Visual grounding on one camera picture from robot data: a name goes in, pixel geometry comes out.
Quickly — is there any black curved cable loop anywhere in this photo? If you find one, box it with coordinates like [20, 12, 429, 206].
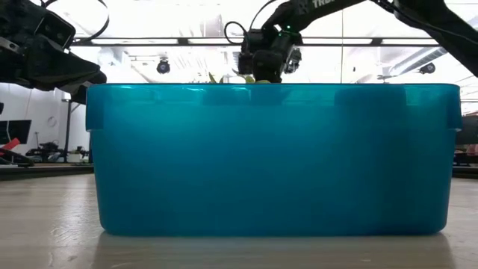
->
[0, 148, 35, 168]

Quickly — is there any black stand post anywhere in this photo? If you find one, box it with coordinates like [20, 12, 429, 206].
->
[61, 97, 86, 164]

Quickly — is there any dark workstation equipment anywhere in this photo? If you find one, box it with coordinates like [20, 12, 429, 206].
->
[453, 115, 478, 167]

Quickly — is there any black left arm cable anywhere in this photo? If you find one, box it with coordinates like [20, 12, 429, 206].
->
[40, 0, 110, 43]

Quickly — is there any teal translucent plastic basket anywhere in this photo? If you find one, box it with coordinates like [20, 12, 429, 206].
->
[85, 82, 463, 237]

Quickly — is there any red strap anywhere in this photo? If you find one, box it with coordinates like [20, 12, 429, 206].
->
[0, 137, 22, 154]

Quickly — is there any black overhead frame bar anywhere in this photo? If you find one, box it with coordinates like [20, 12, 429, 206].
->
[70, 36, 441, 47]

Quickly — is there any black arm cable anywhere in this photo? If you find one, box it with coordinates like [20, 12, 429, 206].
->
[223, 0, 277, 46]
[40, 0, 110, 43]

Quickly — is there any overhead camera on mount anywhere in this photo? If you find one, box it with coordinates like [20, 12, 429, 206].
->
[285, 46, 302, 75]

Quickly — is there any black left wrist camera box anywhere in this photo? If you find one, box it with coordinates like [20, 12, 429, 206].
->
[35, 9, 78, 49]

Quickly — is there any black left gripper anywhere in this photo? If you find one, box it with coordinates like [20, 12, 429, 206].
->
[0, 35, 108, 105]

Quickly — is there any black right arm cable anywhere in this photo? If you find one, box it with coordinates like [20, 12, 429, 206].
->
[223, 0, 277, 46]

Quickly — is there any green plant in white pot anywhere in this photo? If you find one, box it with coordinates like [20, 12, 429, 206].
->
[208, 71, 272, 84]

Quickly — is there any black flat monitor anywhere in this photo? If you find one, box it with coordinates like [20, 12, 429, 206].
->
[0, 119, 33, 145]

